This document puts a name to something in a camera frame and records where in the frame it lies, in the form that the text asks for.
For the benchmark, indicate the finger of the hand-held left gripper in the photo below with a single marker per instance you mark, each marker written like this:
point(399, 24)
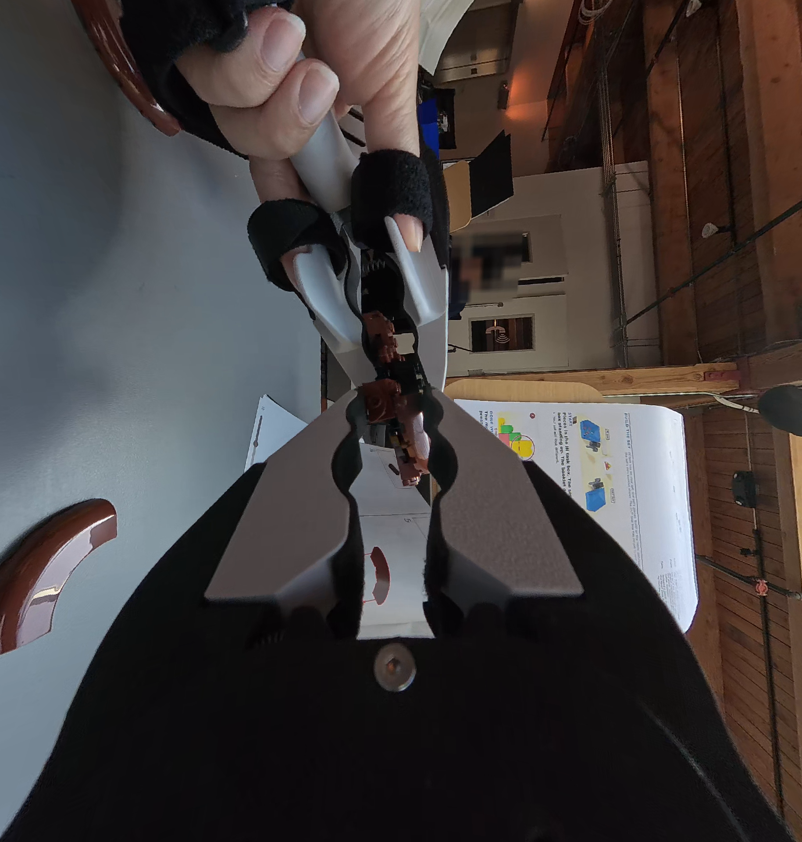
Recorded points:
point(427, 296)
point(332, 316)

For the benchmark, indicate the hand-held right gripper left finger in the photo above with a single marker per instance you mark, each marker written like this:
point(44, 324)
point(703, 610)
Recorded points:
point(289, 526)

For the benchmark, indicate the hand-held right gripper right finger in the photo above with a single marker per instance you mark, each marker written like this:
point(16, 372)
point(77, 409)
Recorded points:
point(499, 526)

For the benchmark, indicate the instruction poster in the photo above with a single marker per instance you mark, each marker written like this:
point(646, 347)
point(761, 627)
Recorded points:
point(637, 473)

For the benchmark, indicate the black dome light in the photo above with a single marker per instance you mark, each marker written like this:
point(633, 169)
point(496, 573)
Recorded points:
point(792, 408)

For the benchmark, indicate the brown curved brick piece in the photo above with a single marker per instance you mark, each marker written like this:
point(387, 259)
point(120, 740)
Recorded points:
point(39, 579)
point(98, 26)

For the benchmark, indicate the grey desk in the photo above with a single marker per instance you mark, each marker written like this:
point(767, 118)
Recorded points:
point(78, 329)

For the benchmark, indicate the brown brick model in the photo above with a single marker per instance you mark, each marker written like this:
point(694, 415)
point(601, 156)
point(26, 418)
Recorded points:
point(384, 398)

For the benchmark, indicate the wooden poster board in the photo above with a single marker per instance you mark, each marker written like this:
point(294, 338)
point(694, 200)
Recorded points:
point(526, 389)

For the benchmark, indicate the person's left hand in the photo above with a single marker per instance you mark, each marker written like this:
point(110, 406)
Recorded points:
point(374, 59)

